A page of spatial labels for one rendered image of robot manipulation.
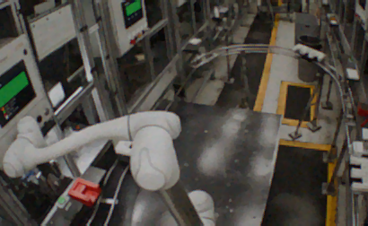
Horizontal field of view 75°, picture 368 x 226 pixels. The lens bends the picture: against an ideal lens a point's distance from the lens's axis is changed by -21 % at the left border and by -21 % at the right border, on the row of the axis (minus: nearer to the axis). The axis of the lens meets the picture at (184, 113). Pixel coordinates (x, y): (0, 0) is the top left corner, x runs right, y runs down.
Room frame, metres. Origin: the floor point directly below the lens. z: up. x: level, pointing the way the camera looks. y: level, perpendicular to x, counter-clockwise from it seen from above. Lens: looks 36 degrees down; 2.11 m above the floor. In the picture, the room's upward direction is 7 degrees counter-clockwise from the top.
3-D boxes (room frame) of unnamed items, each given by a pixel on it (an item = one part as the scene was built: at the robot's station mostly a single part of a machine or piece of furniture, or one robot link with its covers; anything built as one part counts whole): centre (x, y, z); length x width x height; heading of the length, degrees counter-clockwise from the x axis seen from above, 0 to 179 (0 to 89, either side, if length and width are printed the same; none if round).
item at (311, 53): (2.50, -1.38, 0.84); 0.37 x 0.14 x 0.10; 33
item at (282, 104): (2.82, -1.47, 0.01); 1.00 x 0.55 x 0.01; 155
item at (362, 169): (0.92, -1.03, 0.84); 0.37 x 0.14 x 0.10; 155
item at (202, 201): (0.88, -0.01, 0.85); 0.18 x 0.16 x 0.22; 177
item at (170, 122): (0.85, 0.11, 1.44); 0.18 x 0.14 x 0.13; 87
